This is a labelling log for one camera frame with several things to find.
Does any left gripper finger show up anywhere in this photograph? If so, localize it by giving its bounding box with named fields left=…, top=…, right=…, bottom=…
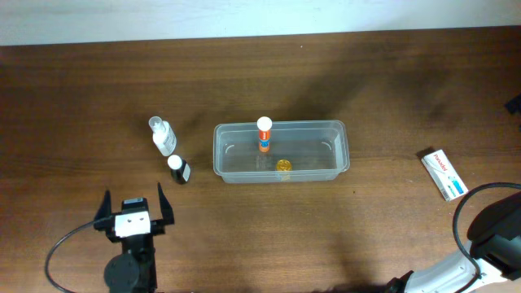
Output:
left=94, top=190, right=112, bottom=221
left=157, top=182, right=175, bottom=222

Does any dark bottle white cap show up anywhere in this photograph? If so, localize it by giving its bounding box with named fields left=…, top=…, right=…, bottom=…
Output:
left=167, top=155, right=191, bottom=185

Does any white squeeze bottle clear cap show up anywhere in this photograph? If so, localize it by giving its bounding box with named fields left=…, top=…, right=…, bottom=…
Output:
left=148, top=116, right=177, bottom=157

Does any small gold lid jar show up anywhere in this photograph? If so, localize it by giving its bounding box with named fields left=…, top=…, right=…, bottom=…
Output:
left=276, top=159, right=292, bottom=181

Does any orange tube white cap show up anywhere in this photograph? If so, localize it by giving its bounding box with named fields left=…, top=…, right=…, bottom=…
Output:
left=256, top=116, right=273, bottom=152

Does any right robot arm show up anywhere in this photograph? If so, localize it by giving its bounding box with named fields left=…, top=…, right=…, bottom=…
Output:
left=384, top=193, right=520, bottom=293

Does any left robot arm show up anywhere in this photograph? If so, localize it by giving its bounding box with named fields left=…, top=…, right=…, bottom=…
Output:
left=94, top=185, right=175, bottom=293

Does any clear plastic container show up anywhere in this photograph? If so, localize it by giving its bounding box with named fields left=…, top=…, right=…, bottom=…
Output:
left=213, top=120, right=350, bottom=184

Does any white Panadol box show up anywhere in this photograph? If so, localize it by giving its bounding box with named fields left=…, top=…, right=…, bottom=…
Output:
left=421, top=150, right=469, bottom=202

